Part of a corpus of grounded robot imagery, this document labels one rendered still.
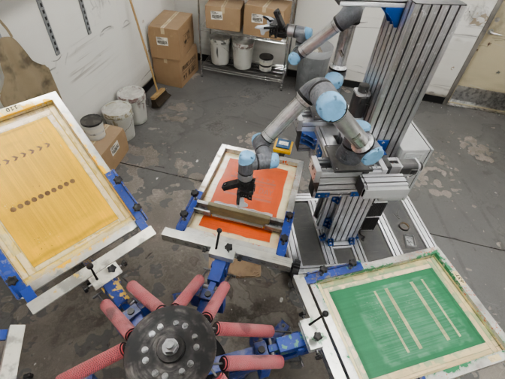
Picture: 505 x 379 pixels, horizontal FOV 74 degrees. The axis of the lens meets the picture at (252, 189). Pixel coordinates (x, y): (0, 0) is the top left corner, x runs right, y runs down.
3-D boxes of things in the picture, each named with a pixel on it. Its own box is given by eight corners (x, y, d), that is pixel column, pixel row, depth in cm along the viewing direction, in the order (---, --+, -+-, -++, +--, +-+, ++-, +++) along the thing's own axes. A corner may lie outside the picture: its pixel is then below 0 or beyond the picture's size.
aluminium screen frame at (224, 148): (222, 147, 238) (222, 144, 235) (303, 165, 231) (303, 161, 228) (177, 234, 185) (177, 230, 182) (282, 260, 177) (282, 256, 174)
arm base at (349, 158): (357, 147, 198) (361, 134, 191) (365, 165, 188) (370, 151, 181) (332, 148, 196) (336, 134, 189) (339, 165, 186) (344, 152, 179)
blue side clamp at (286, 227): (284, 217, 199) (286, 210, 194) (292, 219, 199) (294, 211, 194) (274, 259, 179) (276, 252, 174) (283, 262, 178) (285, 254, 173)
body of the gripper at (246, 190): (251, 201, 172) (252, 185, 163) (234, 198, 173) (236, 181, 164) (255, 191, 177) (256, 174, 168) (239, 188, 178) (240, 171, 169)
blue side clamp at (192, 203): (196, 196, 206) (195, 188, 201) (204, 198, 206) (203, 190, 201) (176, 234, 186) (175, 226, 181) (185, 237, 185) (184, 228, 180)
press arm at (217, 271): (219, 254, 173) (218, 249, 169) (229, 257, 172) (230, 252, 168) (207, 283, 161) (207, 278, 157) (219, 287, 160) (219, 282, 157)
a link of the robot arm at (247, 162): (258, 159, 153) (240, 160, 152) (256, 176, 161) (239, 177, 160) (255, 147, 159) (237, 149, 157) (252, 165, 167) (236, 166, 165)
